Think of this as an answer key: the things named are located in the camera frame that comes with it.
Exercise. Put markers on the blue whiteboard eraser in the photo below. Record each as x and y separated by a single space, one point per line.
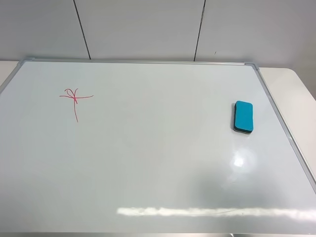
243 117

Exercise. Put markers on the white whiteboard with aluminium frame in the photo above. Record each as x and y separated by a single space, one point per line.
147 147

